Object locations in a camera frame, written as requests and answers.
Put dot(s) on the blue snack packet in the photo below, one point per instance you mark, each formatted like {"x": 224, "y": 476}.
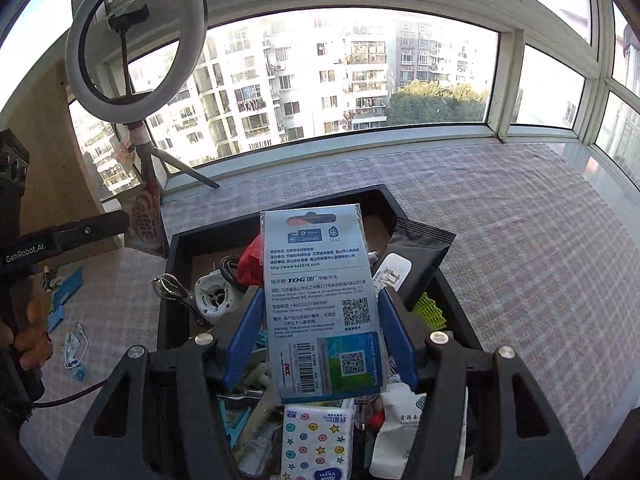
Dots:
{"x": 67, "y": 295}

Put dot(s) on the black tray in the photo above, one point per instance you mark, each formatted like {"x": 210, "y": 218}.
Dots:
{"x": 450, "y": 305}

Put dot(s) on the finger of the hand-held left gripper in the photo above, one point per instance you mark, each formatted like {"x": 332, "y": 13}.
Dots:
{"x": 90, "y": 230}

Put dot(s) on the white blue card package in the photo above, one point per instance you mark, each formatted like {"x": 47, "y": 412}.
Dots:
{"x": 320, "y": 285}

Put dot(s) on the white round device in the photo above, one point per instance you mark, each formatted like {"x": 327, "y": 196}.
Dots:
{"x": 215, "y": 297}

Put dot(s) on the star print tissue pack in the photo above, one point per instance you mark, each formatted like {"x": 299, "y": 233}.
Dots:
{"x": 315, "y": 445}

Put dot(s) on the metal pliers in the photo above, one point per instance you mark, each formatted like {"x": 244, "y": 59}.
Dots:
{"x": 172, "y": 287}

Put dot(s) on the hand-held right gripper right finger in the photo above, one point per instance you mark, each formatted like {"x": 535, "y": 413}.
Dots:
{"x": 397, "y": 340}

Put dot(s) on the blue plastic clip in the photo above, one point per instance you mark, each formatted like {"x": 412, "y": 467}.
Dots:
{"x": 235, "y": 425}

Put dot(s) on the black wet wipes pack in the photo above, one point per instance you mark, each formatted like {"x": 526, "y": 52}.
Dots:
{"x": 420, "y": 245}

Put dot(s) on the orange snack wrapper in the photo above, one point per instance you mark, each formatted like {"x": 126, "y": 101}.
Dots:
{"x": 145, "y": 225}

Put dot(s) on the wooden board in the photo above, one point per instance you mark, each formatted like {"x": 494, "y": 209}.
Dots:
{"x": 50, "y": 160}

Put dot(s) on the person's left hand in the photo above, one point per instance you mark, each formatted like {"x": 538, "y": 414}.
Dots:
{"x": 30, "y": 345}

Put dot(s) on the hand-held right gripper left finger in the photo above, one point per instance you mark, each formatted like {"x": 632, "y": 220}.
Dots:
{"x": 245, "y": 340}

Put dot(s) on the red cloth bag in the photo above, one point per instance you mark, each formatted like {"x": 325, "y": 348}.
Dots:
{"x": 250, "y": 265}

